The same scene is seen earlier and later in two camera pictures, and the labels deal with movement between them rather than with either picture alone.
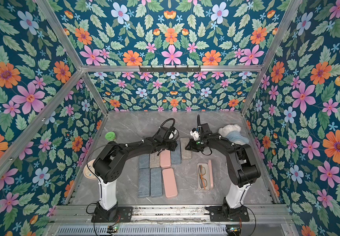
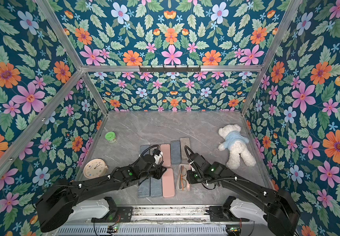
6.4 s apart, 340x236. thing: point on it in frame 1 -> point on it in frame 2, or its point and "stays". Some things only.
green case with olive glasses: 176,155 stays
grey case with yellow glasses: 156,184 stays
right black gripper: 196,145 -> 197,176
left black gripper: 174,144 -> 159,169
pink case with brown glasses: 165,159 stays
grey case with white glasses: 144,188 stays
